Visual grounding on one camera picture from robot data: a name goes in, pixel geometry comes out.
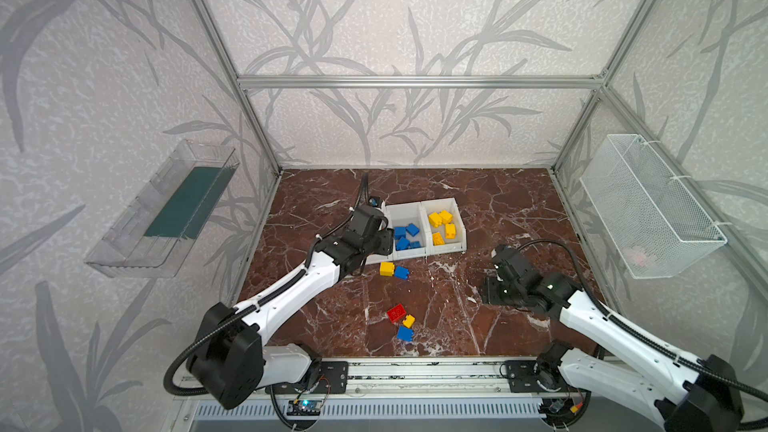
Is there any yellow lego brick top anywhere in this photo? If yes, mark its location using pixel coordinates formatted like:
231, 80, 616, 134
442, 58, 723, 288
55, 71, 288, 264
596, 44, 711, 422
379, 262, 396, 277

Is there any large yellow lego brick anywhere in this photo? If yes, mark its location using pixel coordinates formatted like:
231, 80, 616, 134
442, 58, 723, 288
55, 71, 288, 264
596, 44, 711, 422
428, 213, 443, 228

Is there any red lego brick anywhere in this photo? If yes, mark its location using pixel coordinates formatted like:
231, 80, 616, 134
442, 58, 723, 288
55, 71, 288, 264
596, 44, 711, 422
387, 304, 407, 324

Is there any small yellow lego brick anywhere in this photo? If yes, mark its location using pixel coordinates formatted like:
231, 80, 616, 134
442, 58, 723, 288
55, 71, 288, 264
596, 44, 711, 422
402, 314, 415, 328

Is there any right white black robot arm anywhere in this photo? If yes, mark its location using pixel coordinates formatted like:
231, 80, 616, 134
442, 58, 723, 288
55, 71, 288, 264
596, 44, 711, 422
484, 244, 767, 431

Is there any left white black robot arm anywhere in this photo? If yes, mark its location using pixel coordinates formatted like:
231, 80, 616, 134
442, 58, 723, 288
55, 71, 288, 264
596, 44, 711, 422
163, 204, 394, 410

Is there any middle white sorting bin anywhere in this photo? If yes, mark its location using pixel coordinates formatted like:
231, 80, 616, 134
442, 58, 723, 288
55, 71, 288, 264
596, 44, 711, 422
384, 202, 428, 261

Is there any white sorting bin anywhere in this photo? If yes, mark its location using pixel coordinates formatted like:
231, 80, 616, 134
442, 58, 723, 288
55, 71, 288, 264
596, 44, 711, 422
384, 202, 428, 261
420, 198, 467, 255

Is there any right white sorting bin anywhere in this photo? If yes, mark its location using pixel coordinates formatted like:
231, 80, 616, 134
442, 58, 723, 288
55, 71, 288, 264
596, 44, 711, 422
420, 198, 467, 255

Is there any green circuit board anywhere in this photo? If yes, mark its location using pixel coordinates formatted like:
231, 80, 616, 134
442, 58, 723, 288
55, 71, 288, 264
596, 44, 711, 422
286, 399, 323, 417

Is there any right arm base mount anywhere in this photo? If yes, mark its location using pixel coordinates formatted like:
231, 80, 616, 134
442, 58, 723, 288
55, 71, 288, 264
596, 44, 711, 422
498, 359, 584, 394

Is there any aluminium front rail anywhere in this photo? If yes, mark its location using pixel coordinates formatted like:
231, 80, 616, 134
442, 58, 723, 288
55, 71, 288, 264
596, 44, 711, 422
173, 355, 676, 400

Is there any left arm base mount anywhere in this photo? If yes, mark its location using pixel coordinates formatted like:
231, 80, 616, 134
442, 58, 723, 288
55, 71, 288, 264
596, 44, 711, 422
271, 360, 349, 395

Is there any white wire mesh basket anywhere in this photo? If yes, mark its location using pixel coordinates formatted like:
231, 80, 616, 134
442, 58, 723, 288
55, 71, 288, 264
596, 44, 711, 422
580, 134, 728, 280

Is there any clear plastic wall tray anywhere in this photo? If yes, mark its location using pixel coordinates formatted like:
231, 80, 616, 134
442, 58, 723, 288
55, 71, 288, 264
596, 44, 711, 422
85, 139, 240, 279

